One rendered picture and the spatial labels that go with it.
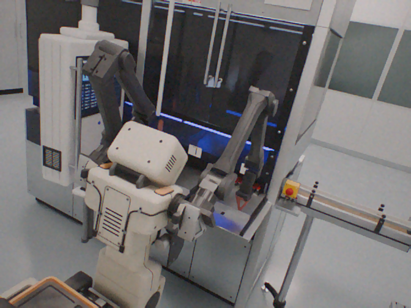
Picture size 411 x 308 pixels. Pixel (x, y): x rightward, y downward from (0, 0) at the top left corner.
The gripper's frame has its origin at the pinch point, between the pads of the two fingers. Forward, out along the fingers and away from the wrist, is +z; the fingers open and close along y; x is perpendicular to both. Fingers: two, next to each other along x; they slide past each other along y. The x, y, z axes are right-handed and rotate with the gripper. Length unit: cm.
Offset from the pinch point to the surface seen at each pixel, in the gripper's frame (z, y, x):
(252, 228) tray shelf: 4.9, -4.6, -9.8
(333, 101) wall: -74, 479, 1
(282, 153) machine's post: -29.4, 20.7, -8.5
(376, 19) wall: -215, 456, -22
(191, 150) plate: -14, 23, 43
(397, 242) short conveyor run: -2, 36, -75
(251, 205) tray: 1.5, 14.7, -2.4
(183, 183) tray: 2.6, 9.3, 37.3
